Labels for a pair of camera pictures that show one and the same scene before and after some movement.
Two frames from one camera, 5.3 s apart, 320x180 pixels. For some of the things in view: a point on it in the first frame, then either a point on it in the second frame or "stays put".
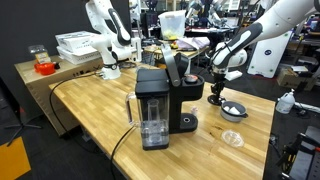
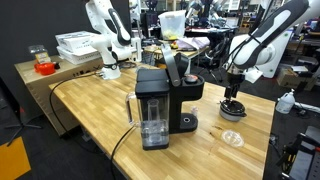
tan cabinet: x=39 y=85 stays put
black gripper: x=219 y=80 -> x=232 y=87
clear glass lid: x=232 y=138 stays put
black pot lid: x=214 y=100 -> x=232 y=106
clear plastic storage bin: x=172 y=24 stays put
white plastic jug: x=286 y=102 stays put
